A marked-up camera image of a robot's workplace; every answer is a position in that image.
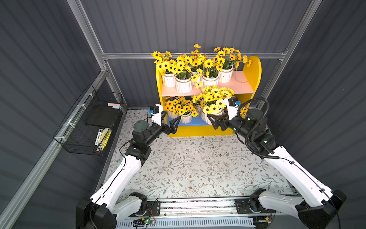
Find shelf sunflower pot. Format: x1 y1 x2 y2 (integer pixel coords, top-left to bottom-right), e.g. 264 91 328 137
169 55 199 94
192 85 234 125
165 96 181 119
191 44 205 76
152 51 176 88
193 104 202 115
240 107 248 118
213 47 252 84
174 96 198 124
200 59 219 88

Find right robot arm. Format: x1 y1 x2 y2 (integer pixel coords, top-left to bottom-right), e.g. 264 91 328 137
206 96 347 229

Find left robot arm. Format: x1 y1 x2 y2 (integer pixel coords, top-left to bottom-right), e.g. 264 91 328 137
75 106 181 229

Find yellow wooden shelf unit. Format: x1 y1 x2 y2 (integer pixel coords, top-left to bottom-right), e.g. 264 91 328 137
156 56 262 137

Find pink sticky notes pad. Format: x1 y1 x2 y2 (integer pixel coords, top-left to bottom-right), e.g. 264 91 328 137
108 103 121 109

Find yellow item in basket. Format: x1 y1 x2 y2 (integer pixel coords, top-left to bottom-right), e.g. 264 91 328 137
97 128 112 152

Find white marker in basket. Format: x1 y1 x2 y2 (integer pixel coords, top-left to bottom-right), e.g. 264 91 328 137
94 129 103 147

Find green circuit board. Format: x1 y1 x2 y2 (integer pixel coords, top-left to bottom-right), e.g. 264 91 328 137
132 218 156 228

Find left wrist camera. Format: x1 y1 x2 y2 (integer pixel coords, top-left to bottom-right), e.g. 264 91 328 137
149 104 163 126

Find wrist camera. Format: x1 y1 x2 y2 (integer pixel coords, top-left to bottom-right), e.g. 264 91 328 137
224 96 241 121
149 104 163 126

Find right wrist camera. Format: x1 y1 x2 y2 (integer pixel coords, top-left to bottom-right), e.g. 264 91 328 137
224 96 241 121

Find black wire wall basket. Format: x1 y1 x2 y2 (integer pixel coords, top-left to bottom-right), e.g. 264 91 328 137
53 85 124 156

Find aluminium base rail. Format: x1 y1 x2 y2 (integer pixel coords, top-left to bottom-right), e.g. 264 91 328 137
75 195 325 229

